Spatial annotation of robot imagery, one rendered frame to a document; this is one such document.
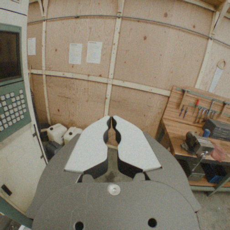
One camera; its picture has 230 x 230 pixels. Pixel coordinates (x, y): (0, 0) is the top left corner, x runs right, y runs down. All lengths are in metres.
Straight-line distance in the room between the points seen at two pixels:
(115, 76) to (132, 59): 0.33
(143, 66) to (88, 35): 0.89
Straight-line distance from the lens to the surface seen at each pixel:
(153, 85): 1.58
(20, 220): 0.64
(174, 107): 1.64
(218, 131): 1.80
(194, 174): 1.82
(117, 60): 1.57
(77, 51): 1.78
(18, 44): 0.88
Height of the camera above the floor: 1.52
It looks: 26 degrees down
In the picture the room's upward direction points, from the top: 9 degrees clockwise
